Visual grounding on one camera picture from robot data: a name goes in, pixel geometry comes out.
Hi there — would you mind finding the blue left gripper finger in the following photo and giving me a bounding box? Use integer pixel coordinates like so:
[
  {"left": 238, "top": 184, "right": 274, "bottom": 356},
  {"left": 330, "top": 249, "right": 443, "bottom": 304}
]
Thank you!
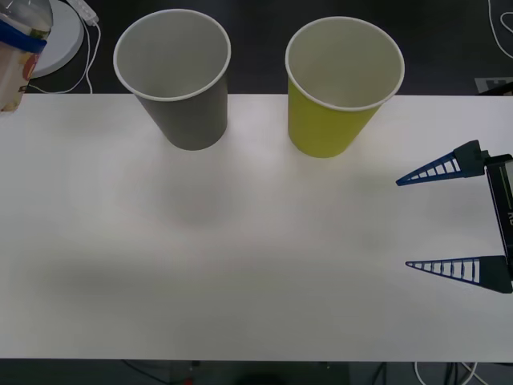
[{"left": 0, "top": 18, "right": 49, "bottom": 54}]

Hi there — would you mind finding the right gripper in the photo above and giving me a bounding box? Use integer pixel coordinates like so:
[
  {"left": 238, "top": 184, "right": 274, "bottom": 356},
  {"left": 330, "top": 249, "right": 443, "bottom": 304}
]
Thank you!
[{"left": 395, "top": 140, "right": 513, "bottom": 295}]

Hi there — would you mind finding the clear bottle with red cap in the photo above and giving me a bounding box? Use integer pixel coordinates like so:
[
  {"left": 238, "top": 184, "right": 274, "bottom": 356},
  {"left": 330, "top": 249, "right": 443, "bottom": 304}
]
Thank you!
[{"left": 0, "top": 0, "right": 55, "bottom": 116}]

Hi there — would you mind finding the round pale grey disc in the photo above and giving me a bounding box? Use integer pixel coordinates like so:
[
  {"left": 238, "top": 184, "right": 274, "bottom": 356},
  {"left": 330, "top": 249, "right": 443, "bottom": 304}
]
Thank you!
[{"left": 32, "top": 0, "right": 86, "bottom": 80}]

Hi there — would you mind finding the white power strip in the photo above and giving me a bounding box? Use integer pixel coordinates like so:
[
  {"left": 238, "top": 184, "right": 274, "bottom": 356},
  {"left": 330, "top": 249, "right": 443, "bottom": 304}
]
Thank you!
[{"left": 66, "top": 0, "right": 99, "bottom": 26}]

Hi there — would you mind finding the grey patterned marker board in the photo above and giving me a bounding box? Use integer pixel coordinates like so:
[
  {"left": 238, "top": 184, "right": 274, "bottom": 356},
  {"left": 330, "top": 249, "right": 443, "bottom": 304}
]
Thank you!
[{"left": 475, "top": 75, "right": 513, "bottom": 96}]

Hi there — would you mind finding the yellow-green plastic waste bin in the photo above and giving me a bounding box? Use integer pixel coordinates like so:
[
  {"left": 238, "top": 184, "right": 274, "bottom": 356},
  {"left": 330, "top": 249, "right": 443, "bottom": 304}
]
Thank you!
[{"left": 285, "top": 16, "right": 406, "bottom": 159}]

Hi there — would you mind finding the grey plastic waste bin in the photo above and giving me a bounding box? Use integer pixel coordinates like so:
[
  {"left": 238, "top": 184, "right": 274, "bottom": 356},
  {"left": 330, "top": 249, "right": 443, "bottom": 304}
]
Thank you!
[{"left": 112, "top": 10, "right": 232, "bottom": 152}]

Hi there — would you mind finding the white power strip cable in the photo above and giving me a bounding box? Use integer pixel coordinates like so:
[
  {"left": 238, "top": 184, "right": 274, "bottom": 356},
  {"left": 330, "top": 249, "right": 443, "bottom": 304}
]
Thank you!
[{"left": 26, "top": 22, "right": 102, "bottom": 95}]

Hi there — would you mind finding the looped white cable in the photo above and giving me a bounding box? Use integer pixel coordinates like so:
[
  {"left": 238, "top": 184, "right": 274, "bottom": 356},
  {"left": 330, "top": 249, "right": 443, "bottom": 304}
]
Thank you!
[{"left": 414, "top": 360, "right": 487, "bottom": 385}]

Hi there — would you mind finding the long white cable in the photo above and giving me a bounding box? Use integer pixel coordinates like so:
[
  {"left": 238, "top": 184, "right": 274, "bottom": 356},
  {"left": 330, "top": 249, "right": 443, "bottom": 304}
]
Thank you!
[{"left": 487, "top": 0, "right": 513, "bottom": 59}]

